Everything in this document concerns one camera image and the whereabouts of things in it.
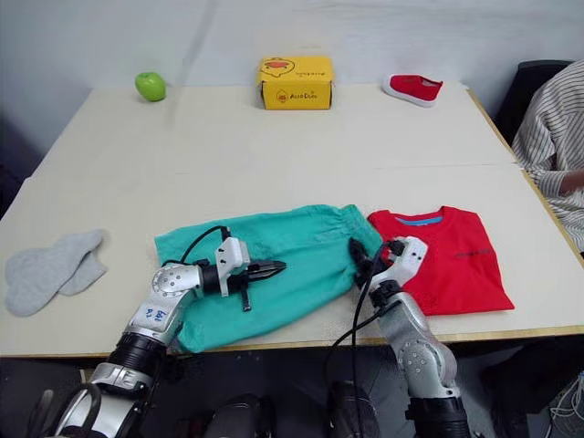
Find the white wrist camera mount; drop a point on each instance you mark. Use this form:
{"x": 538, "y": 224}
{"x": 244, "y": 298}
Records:
{"x": 413, "y": 253}
{"x": 232, "y": 255}

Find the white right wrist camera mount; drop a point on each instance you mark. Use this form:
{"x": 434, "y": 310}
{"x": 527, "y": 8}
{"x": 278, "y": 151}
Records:
{"x": 413, "y": 253}

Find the grey sock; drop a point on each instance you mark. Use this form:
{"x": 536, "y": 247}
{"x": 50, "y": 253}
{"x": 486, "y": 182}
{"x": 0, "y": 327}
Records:
{"x": 89, "y": 276}
{"x": 41, "y": 274}

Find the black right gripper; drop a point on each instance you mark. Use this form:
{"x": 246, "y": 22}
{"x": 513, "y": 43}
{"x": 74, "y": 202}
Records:
{"x": 376, "y": 264}

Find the yellow duck print cardboard box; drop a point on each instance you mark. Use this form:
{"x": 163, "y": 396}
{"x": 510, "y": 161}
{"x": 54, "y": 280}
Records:
{"x": 295, "y": 82}

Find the person's hand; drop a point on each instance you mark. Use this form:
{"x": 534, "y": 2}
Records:
{"x": 572, "y": 182}

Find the black chair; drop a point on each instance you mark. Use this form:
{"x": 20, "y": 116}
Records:
{"x": 524, "y": 96}

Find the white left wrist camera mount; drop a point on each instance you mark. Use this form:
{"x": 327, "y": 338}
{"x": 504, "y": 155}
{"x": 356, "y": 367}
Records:
{"x": 232, "y": 255}

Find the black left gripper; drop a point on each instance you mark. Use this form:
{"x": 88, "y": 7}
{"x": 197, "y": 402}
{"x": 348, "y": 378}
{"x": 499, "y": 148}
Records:
{"x": 244, "y": 279}

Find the dark rounded shape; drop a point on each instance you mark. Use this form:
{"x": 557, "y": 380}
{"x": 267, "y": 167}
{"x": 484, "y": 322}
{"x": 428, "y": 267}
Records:
{"x": 232, "y": 417}

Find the red t-shirt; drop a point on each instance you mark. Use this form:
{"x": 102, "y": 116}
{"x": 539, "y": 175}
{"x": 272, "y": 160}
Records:
{"x": 456, "y": 260}

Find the green shorts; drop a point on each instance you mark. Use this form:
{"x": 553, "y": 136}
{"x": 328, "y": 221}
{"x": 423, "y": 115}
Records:
{"x": 292, "y": 274}

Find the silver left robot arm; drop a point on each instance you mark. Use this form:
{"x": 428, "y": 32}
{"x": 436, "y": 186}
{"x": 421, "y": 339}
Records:
{"x": 157, "y": 315}

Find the person in striped shirt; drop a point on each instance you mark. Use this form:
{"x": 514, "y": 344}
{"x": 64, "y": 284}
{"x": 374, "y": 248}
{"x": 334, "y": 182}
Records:
{"x": 547, "y": 150}

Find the red child shoe white sole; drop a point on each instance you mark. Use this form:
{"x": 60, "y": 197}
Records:
{"x": 413, "y": 89}

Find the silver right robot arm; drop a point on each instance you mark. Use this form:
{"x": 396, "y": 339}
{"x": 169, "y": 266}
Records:
{"x": 422, "y": 356}

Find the green apple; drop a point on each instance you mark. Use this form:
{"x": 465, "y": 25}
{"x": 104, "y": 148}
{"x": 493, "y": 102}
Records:
{"x": 150, "y": 86}

